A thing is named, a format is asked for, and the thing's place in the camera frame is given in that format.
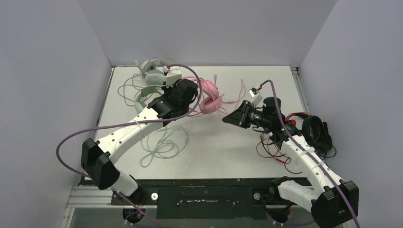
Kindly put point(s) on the mint green headphones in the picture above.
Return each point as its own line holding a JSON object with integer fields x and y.
{"x": 165, "y": 147}

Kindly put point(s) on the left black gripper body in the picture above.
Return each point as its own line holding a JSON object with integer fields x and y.
{"x": 167, "y": 90}

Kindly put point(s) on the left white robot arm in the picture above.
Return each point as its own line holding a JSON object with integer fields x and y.
{"x": 98, "y": 157}

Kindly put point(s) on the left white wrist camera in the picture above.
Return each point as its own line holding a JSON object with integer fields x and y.
{"x": 171, "y": 75}

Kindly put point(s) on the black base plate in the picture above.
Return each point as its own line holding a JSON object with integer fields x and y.
{"x": 210, "y": 198}

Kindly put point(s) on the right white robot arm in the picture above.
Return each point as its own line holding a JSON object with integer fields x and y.
{"x": 331, "y": 201}

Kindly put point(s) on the red and black headphones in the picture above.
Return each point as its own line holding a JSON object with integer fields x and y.
{"x": 315, "y": 132}

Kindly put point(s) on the pink cat-ear headphones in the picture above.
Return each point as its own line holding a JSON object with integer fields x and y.
{"x": 212, "y": 98}

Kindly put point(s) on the white gaming headset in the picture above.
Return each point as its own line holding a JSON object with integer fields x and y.
{"x": 151, "y": 71}

